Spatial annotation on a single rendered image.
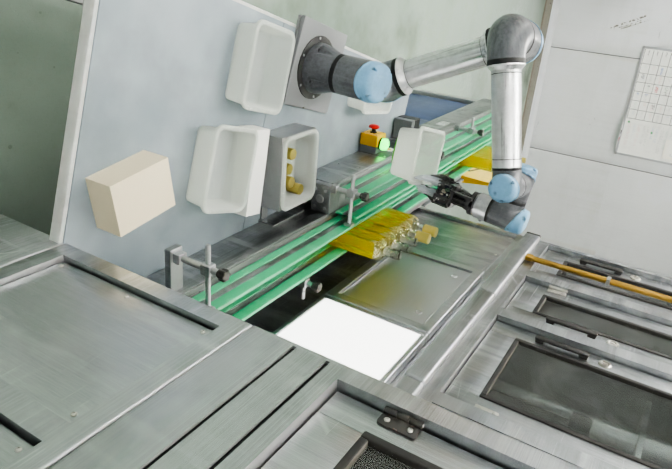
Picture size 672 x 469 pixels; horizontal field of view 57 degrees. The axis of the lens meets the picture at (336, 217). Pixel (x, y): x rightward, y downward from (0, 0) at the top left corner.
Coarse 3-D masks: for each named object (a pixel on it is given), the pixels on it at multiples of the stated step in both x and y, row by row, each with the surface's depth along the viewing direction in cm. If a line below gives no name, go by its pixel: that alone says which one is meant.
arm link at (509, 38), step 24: (504, 24) 156; (528, 24) 157; (504, 48) 154; (528, 48) 159; (504, 72) 155; (504, 96) 156; (504, 120) 157; (504, 144) 157; (504, 168) 158; (504, 192) 157
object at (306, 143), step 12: (312, 132) 181; (288, 144) 184; (300, 144) 187; (312, 144) 185; (300, 156) 188; (312, 156) 186; (300, 168) 190; (312, 168) 188; (300, 180) 191; (312, 180) 189; (288, 192) 190; (312, 192) 190; (288, 204) 182
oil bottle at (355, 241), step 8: (352, 232) 191; (360, 232) 191; (336, 240) 192; (344, 240) 190; (352, 240) 189; (360, 240) 187; (368, 240) 186; (376, 240) 187; (384, 240) 188; (344, 248) 191; (352, 248) 190; (360, 248) 188; (368, 248) 187; (376, 248) 185; (384, 248) 186; (368, 256) 187; (376, 256) 186; (384, 256) 188
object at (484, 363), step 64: (448, 256) 224; (512, 256) 221; (576, 256) 234; (256, 320) 175; (448, 320) 182; (512, 320) 185; (576, 320) 192; (640, 320) 194; (448, 384) 157; (512, 384) 159; (576, 384) 161; (640, 384) 163; (576, 448) 139; (640, 448) 141
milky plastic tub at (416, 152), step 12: (408, 132) 181; (420, 132) 178; (432, 132) 187; (444, 132) 195; (396, 144) 183; (408, 144) 181; (420, 144) 199; (432, 144) 198; (396, 156) 183; (408, 156) 181; (420, 156) 200; (432, 156) 198; (396, 168) 183; (408, 168) 181; (420, 168) 200; (432, 168) 198; (408, 180) 181; (420, 180) 189
